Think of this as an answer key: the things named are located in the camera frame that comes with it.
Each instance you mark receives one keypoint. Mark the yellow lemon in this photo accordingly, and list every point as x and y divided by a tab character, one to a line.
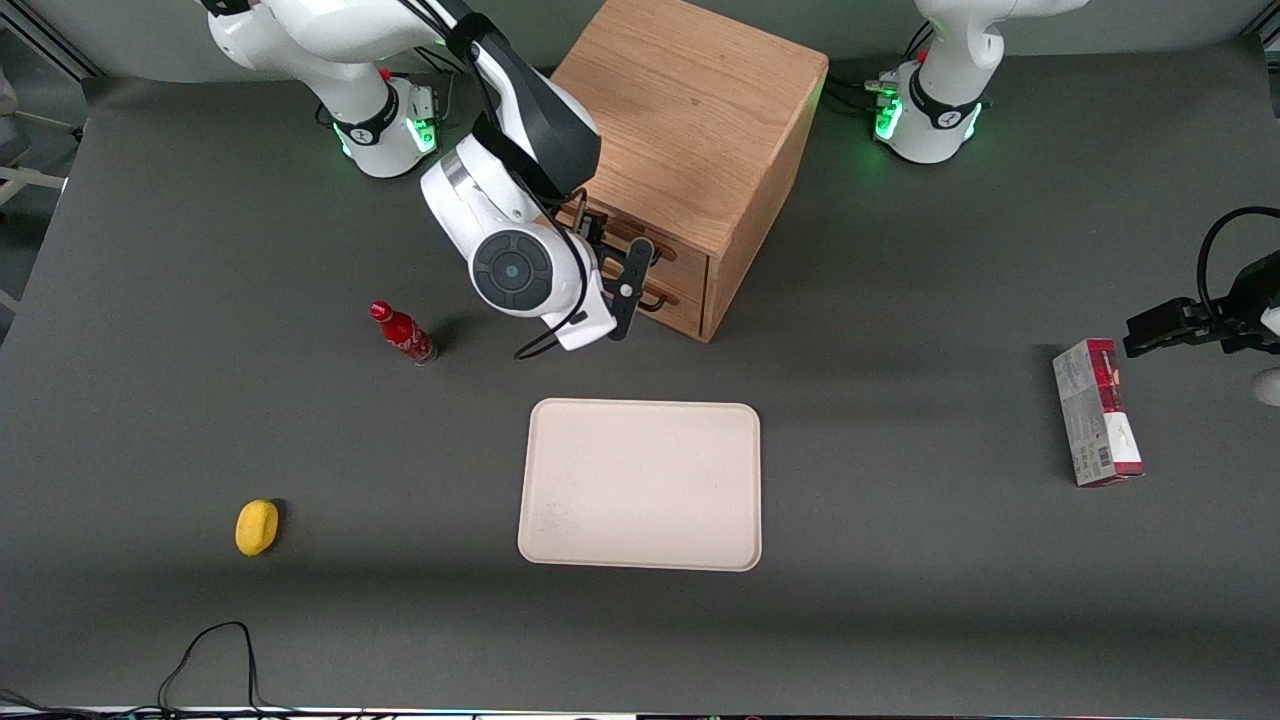
256	527

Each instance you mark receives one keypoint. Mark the white metal frame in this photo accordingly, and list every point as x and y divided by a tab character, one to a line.
30	180

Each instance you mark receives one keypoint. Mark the red soda bottle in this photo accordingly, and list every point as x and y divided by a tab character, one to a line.
402	332

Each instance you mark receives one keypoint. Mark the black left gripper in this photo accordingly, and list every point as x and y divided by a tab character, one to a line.
1240	312

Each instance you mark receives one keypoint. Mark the black frame rail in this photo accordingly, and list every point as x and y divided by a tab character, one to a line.
50	38
1262	33

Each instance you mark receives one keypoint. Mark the beige plastic tray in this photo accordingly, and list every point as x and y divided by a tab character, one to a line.
640	485

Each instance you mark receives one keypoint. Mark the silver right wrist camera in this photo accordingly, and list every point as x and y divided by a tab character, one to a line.
590	318

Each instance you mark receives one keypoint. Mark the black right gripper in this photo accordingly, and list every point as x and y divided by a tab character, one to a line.
591	229

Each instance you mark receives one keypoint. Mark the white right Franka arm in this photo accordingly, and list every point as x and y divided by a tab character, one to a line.
300	30

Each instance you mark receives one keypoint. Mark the wooden drawer cabinet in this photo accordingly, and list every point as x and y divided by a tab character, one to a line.
700	100

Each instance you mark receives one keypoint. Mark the red and white carton box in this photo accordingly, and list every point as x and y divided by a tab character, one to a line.
1095	415

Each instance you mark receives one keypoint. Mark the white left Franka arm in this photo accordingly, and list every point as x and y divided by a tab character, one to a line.
935	110

